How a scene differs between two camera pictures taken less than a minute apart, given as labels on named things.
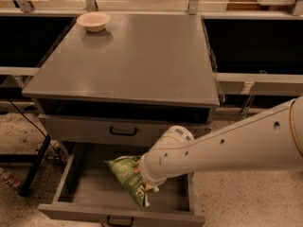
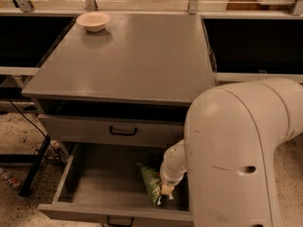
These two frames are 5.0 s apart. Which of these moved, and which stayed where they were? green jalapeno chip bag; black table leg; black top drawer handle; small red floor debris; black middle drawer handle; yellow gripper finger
Moved: green jalapeno chip bag; yellow gripper finger
Stayed: black middle drawer handle; small red floor debris; black top drawer handle; black table leg
